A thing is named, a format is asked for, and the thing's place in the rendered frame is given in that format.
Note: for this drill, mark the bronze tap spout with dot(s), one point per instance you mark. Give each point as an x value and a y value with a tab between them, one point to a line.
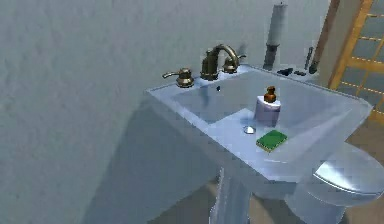
213	63

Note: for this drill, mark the silver sink drain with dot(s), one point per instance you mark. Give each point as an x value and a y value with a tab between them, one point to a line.
249	129

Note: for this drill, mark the lilac soap bottle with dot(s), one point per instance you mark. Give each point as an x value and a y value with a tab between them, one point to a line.
267	110

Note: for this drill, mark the green sponge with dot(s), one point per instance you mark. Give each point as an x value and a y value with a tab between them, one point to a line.
271	140

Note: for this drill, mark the white toilet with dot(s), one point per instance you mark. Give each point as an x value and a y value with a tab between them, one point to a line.
346	176

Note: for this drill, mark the wooden framed glass door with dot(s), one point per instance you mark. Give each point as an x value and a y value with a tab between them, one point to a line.
363	53

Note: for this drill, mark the white pedestal sink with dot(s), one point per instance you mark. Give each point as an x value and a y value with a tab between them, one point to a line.
300	110

